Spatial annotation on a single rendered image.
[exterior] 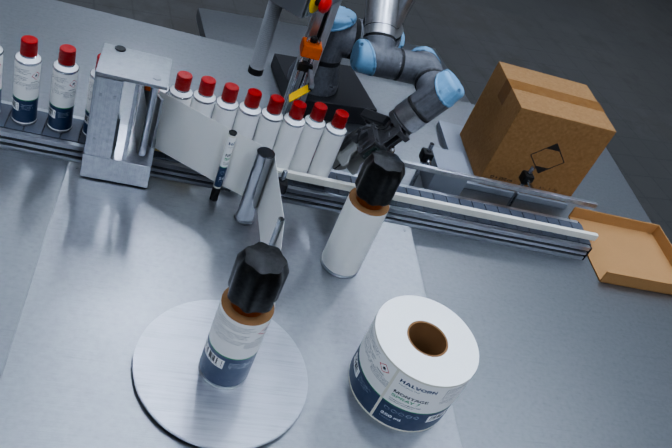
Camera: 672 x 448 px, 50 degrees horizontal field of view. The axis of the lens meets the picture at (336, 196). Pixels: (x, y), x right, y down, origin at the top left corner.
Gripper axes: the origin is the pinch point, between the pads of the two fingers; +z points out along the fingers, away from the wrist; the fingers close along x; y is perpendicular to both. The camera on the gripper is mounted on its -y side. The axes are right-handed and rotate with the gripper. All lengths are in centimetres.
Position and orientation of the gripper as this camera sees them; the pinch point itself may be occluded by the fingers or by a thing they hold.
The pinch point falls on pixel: (337, 163)
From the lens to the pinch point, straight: 175.9
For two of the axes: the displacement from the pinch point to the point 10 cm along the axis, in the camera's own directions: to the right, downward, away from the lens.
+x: 6.6, 5.3, 5.4
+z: -7.5, 5.4, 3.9
